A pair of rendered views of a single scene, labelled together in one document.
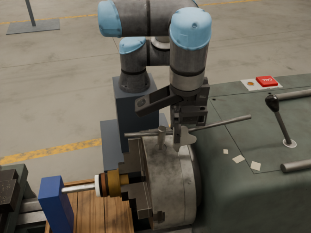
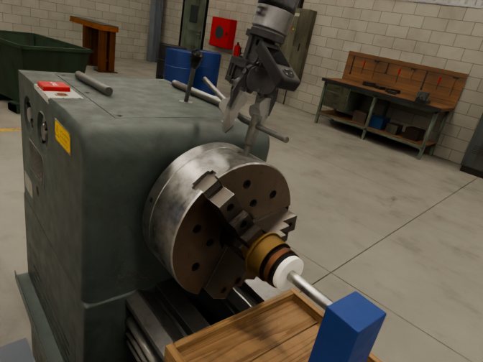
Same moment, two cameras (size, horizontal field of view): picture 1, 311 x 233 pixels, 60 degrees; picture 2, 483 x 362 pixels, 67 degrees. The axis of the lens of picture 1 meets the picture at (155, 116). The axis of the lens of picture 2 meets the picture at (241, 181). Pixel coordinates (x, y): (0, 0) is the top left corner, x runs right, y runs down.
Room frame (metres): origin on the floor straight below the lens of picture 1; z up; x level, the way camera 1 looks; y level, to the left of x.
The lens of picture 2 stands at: (0.94, 0.59, 1.47)
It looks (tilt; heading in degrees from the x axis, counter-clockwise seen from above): 22 degrees down; 237
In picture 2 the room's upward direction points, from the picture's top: 11 degrees clockwise
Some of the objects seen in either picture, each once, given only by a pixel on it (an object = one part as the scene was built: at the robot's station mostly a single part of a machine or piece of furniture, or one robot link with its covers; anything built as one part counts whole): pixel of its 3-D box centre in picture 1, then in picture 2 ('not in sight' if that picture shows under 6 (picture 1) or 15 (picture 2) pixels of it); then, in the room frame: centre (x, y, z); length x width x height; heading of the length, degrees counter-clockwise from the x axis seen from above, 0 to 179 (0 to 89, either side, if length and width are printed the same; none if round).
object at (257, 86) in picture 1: (259, 89); (58, 102); (0.87, -0.39, 1.23); 0.13 x 0.08 x 0.06; 100
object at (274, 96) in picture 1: (271, 103); (195, 59); (0.56, -0.30, 1.38); 0.04 x 0.03 x 0.05; 100
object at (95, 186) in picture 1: (79, 188); (311, 291); (0.52, 0.24, 1.08); 0.13 x 0.07 x 0.07; 100
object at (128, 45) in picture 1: (134, 52); not in sight; (1.11, 0.09, 1.27); 0.13 x 0.12 x 0.14; 93
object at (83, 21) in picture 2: not in sight; (93, 44); (-0.52, -9.10, 0.50); 1.61 x 0.44 x 1.00; 107
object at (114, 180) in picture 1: (114, 183); (269, 257); (0.54, 0.13, 1.08); 0.09 x 0.09 x 0.09; 10
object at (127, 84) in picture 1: (133, 75); not in sight; (1.11, 0.10, 1.15); 0.15 x 0.15 x 0.10
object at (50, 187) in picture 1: (58, 207); (336, 361); (0.51, 0.32, 1.00); 0.08 x 0.06 x 0.23; 10
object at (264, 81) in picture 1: (266, 82); (54, 87); (0.87, -0.42, 1.26); 0.06 x 0.06 x 0.02; 10
